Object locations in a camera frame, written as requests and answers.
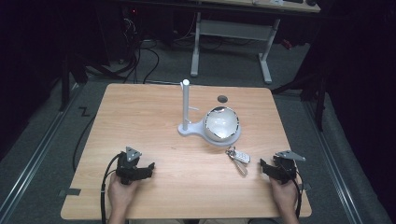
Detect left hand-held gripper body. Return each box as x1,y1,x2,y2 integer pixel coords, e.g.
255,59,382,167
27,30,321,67
116,146,143,186

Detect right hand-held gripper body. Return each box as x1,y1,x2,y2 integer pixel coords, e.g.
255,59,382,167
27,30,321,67
269,149,306,185

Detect person's right hand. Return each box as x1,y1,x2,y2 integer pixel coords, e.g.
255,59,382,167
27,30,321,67
268,176,299,217

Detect person's left hand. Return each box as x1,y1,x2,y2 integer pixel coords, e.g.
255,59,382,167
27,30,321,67
106,173,140,217

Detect white bowl with dark rim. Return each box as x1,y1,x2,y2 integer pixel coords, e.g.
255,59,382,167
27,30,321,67
202,105,241,142

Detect black tape strip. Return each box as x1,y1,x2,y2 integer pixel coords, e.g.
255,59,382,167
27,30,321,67
58,188,82,198

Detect white stand with pole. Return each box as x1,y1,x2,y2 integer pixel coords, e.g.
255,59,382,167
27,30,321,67
177,78,243,147

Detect black metal stand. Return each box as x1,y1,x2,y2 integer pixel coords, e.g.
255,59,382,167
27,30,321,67
270,62,331,132
57,52,125,113

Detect wooden desk with white legs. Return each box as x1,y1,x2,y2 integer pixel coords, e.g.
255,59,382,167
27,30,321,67
189,0,322,85

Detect key fob with strap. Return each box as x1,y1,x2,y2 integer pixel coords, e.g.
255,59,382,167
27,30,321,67
225,146,252,178

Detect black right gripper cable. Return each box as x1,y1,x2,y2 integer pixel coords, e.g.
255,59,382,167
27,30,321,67
288,167,305,219

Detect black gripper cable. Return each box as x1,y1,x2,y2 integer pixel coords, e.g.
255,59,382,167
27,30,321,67
99,151,125,224
288,167,305,219

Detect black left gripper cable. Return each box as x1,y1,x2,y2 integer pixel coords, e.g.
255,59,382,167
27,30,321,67
99,151,125,224

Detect metal floor rail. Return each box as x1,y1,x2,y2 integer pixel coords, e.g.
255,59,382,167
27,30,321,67
0,82,86,218
303,99,365,224

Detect black floor cables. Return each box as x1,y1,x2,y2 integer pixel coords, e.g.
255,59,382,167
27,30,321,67
116,12,162,85

